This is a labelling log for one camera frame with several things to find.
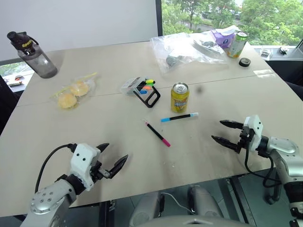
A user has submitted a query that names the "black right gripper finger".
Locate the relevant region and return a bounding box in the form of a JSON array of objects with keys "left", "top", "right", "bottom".
[
  {"left": 211, "top": 135, "right": 240, "bottom": 152},
  {"left": 219, "top": 119, "right": 245, "bottom": 131}
]

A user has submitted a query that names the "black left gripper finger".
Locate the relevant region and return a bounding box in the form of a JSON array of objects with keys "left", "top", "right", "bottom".
[
  {"left": 107, "top": 154, "right": 129, "bottom": 180},
  {"left": 96, "top": 142, "right": 110, "bottom": 155}
]

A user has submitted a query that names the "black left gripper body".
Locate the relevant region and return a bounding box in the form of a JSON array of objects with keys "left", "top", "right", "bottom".
[{"left": 90, "top": 160, "right": 114, "bottom": 183}]

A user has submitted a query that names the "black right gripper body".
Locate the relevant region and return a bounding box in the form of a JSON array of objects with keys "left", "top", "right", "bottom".
[{"left": 236, "top": 125, "right": 252, "bottom": 155}]

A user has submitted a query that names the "black pen with pink cap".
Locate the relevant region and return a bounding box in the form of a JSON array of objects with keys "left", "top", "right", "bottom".
[{"left": 143, "top": 120, "right": 171, "bottom": 148}]

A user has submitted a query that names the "black pen with blue cap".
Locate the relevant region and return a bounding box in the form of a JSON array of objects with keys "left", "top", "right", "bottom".
[{"left": 160, "top": 112, "right": 199, "bottom": 123}]

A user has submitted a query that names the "marker pack with black holder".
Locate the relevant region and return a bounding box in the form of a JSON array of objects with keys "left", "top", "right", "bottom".
[{"left": 121, "top": 76, "right": 161, "bottom": 109}]

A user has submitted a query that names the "grey rounded robot leg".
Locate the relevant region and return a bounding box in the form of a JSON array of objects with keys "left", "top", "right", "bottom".
[
  {"left": 187, "top": 185, "right": 224, "bottom": 218},
  {"left": 129, "top": 191, "right": 164, "bottom": 223}
]

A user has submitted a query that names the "yellow drink can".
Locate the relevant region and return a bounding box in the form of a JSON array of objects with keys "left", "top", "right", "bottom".
[{"left": 170, "top": 82, "right": 190, "bottom": 114}]

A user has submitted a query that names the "round yellow bread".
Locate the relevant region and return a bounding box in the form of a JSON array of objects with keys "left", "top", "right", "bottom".
[
  {"left": 57, "top": 93, "right": 78, "bottom": 110},
  {"left": 70, "top": 82, "right": 90, "bottom": 97}
]

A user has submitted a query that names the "clear bread bag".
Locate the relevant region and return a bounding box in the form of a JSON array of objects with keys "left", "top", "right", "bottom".
[{"left": 49, "top": 71, "right": 99, "bottom": 111}]

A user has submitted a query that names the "black tape roll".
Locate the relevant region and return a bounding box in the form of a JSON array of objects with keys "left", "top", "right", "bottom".
[{"left": 238, "top": 57, "right": 251, "bottom": 68}]

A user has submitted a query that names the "green drink can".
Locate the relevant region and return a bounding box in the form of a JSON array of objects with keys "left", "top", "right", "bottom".
[{"left": 226, "top": 31, "right": 248, "bottom": 59}]

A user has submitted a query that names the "large clear plastic bag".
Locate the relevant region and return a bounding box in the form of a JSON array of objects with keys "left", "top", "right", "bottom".
[{"left": 151, "top": 32, "right": 230, "bottom": 74}]

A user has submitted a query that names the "grey robot torso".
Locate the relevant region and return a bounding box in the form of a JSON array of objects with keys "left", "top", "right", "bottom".
[{"left": 146, "top": 214, "right": 247, "bottom": 227}]

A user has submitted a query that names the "purple tissue pack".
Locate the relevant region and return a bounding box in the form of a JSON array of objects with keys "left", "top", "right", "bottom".
[{"left": 211, "top": 28, "right": 235, "bottom": 50}]

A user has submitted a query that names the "grey object in plastic bag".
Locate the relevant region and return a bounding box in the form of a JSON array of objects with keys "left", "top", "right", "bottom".
[{"left": 165, "top": 55, "right": 184, "bottom": 68}]

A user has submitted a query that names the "grey sports water bottle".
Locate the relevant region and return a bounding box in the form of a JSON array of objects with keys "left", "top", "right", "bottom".
[{"left": 6, "top": 31, "right": 58, "bottom": 79}]

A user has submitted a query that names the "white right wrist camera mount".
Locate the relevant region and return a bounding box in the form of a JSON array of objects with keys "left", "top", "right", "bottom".
[{"left": 243, "top": 114, "right": 264, "bottom": 152}]

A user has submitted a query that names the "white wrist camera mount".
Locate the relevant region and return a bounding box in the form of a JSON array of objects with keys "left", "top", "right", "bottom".
[
  {"left": 243, "top": 114, "right": 264, "bottom": 152},
  {"left": 70, "top": 143, "right": 101, "bottom": 192}
]

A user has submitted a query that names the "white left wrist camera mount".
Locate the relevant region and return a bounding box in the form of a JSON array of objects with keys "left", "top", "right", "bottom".
[{"left": 70, "top": 143, "right": 101, "bottom": 192}]

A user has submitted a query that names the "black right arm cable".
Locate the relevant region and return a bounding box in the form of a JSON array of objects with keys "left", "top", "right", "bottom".
[{"left": 244, "top": 144, "right": 285, "bottom": 205}]

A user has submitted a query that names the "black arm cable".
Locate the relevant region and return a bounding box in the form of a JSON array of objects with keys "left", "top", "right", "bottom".
[
  {"left": 244, "top": 144, "right": 285, "bottom": 205},
  {"left": 35, "top": 143, "right": 78, "bottom": 193}
]

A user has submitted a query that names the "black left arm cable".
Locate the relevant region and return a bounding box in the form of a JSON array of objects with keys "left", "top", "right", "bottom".
[{"left": 35, "top": 143, "right": 78, "bottom": 193}]

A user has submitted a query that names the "thin white cable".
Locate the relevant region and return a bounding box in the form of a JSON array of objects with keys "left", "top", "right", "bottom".
[{"left": 161, "top": 192, "right": 193, "bottom": 214}]

